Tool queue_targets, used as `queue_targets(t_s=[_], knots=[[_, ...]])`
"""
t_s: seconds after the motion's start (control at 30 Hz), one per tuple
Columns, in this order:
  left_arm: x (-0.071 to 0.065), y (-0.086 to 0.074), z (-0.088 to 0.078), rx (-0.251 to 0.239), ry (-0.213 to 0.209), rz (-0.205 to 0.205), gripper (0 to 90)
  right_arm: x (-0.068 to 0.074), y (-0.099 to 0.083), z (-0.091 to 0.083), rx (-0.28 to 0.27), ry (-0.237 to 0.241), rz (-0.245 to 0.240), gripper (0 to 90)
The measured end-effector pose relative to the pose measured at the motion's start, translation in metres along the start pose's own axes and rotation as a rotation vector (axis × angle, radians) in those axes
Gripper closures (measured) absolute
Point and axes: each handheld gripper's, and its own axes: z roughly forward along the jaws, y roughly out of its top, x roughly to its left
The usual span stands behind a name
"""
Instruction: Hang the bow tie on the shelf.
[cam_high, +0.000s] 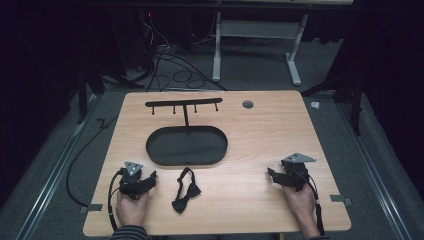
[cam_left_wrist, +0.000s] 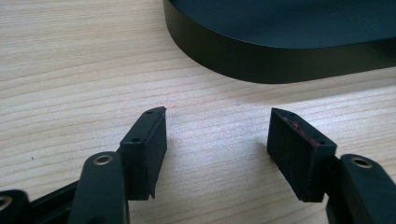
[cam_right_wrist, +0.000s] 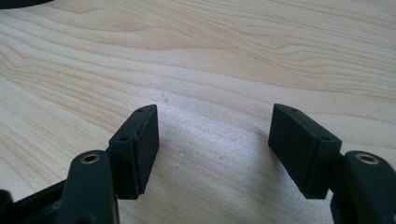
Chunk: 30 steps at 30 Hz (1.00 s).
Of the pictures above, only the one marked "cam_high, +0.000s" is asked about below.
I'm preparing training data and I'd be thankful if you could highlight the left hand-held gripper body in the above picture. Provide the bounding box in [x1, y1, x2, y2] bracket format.
[118, 161, 151, 201]

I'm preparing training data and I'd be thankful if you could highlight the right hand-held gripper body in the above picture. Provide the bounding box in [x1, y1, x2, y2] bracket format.
[280, 152, 317, 193]

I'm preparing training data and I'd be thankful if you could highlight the person's left hand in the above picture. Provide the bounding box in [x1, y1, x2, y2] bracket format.
[115, 190, 150, 228]

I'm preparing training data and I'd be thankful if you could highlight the person's right hand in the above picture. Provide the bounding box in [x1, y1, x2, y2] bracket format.
[281, 182, 318, 231]

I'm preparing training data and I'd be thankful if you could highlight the black bow tie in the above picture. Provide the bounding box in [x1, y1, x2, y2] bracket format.
[171, 166, 203, 215]

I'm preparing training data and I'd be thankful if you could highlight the black hanger stand with tray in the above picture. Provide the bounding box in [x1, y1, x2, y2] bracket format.
[144, 97, 229, 167]

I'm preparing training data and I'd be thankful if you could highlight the grey tape strip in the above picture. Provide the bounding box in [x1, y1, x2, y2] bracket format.
[78, 203, 104, 215]
[329, 194, 353, 207]

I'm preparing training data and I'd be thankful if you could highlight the black tripod stand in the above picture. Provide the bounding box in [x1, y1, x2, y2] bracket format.
[300, 70, 365, 137]
[75, 62, 145, 126]

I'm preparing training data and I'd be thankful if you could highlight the left hand-held gripper cable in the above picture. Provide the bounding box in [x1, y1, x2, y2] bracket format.
[106, 169, 125, 232]

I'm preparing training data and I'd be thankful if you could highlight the hand-held gripper cable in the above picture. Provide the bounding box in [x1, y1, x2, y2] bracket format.
[106, 169, 125, 232]
[299, 171, 326, 237]

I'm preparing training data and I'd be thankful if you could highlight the right hand-held gripper cable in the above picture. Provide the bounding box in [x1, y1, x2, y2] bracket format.
[299, 171, 326, 237]

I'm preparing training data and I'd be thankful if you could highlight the black floor cable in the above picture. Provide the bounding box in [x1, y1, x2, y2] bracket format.
[65, 114, 120, 208]

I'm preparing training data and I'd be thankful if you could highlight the metal floor rail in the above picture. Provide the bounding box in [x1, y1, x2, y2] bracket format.
[14, 94, 101, 240]
[335, 101, 416, 240]

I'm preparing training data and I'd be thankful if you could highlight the tangle of black cables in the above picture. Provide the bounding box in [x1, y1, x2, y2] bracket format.
[134, 13, 229, 93]

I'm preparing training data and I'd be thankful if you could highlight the white metal desk frame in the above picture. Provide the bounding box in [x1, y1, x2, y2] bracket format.
[211, 12, 310, 87]

